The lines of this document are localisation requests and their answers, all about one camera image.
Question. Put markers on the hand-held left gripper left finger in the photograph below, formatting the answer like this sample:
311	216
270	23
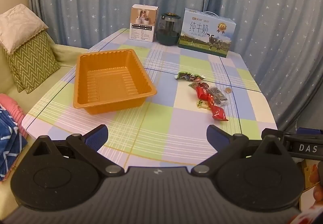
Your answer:
97	135

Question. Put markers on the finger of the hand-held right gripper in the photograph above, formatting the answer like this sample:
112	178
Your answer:
273	132

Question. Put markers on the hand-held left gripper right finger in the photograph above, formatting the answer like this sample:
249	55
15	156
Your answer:
215	135

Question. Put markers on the red snack packet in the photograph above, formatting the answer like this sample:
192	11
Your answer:
218	113
203	94

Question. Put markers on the small green yellow candy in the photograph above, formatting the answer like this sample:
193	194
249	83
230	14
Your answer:
201	104

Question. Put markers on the clear grey snack packet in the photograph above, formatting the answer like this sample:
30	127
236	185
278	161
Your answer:
219	95

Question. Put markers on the small dark red candy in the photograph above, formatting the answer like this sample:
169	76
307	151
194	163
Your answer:
199	85

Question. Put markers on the orange plastic tray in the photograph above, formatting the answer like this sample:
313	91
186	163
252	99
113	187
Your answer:
106	82

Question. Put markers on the green snack packet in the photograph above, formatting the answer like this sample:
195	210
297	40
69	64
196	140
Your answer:
188	76

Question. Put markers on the checked tablecloth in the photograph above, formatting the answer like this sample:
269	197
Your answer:
164	123

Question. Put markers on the red white printed garment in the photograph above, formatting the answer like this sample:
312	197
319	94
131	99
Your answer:
302	217

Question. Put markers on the light green sofa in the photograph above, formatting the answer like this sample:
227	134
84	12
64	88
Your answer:
65	54

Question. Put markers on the blue patterned cloth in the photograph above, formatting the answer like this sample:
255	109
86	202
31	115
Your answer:
10	148

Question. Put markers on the pink ribbed cushion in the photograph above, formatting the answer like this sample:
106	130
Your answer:
11	107

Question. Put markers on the green zigzag pillow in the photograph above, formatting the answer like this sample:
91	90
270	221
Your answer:
32	62

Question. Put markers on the milk carton gift box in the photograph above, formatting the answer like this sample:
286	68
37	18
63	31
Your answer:
205	34

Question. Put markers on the dark glass jar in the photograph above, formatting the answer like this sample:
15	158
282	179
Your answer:
167	32

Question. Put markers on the white product box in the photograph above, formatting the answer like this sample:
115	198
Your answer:
142	24

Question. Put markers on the beige pillow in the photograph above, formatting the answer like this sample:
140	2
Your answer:
17	27

